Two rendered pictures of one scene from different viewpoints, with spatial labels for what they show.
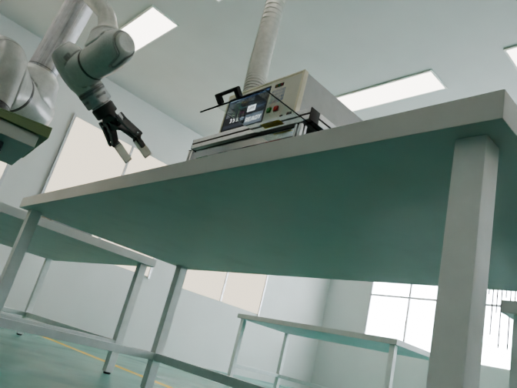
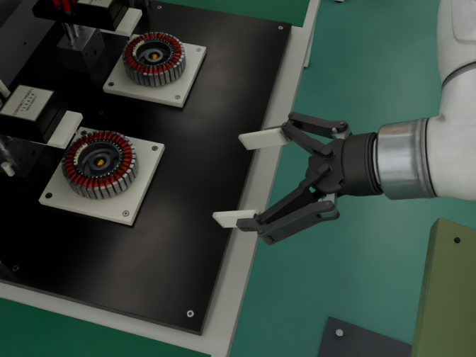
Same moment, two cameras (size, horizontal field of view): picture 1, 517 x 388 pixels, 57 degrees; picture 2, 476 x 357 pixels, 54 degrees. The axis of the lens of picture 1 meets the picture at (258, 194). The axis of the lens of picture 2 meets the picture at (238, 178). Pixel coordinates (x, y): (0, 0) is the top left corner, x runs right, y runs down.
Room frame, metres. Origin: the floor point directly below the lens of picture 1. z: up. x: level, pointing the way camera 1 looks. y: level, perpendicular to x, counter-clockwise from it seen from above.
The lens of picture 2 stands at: (1.75, 0.73, 1.40)
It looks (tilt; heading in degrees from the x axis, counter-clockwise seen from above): 57 degrees down; 234
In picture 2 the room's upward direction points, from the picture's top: straight up
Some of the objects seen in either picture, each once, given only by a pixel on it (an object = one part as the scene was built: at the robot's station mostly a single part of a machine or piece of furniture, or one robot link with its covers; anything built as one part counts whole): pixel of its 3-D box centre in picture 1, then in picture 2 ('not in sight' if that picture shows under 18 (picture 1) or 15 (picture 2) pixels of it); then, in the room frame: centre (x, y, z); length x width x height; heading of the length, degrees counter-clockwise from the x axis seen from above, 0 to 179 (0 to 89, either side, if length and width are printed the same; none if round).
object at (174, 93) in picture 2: not in sight; (156, 69); (1.50, 0.12, 0.78); 0.15 x 0.15 x 0.01; 40
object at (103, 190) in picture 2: not in sight; (100, 163); (1.68, 0.27, 0.80); 0.11 x 0.11 x 0.04
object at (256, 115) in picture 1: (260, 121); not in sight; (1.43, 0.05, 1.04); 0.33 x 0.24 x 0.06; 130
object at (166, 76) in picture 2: not in sight; (154, 59); (1.50, 0.12, 0.80); 0.11 x 0.11 x 0.04
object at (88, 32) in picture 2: not in sight; (81, 46); (1.59, 0.01, 0.80); 0.08 x 0.05 x 0.06; 40
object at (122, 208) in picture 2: not in sight; (104, 173); (1.68, 0.27, 0.78); 0.15 x 0.15 x 0.01; 40
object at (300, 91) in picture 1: (290, 128); not in sight; (1.79, -0.06, 1.22); 0.44 x 0.39 x 0.20; 40
